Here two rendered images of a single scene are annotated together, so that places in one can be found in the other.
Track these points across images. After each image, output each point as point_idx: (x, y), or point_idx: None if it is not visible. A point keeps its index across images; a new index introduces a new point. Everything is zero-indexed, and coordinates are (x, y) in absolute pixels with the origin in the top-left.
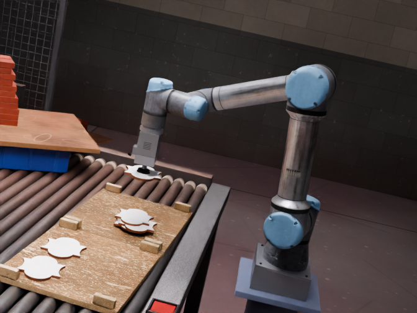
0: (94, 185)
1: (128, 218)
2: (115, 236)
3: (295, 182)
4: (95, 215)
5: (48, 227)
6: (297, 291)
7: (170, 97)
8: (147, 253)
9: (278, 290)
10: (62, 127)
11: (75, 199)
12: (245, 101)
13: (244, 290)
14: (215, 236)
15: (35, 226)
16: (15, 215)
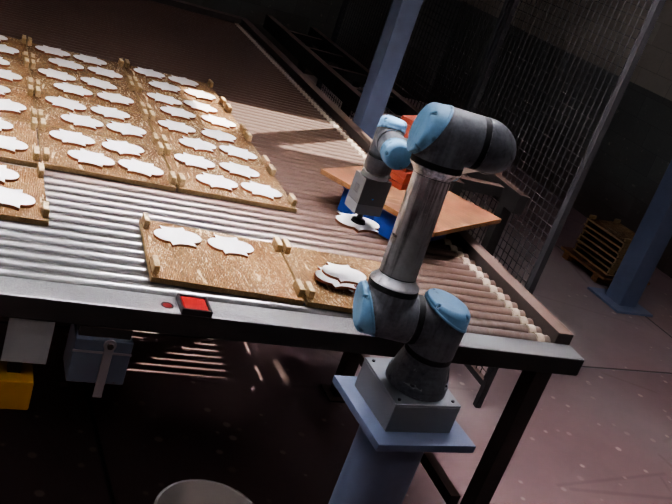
0: None
1: (331, 269)
2: (300, 273)
3: (389, 248)
4: (326, 261)
5: None
6: (382, 413)
7: (382, 135)
8: (292, 292)
9: (370, 401)
10: (448, 212)
11: (355, 256)
12: None
13: (343, 381)
14: (525, 406)
15: (259, 237)
16: (266, 228)
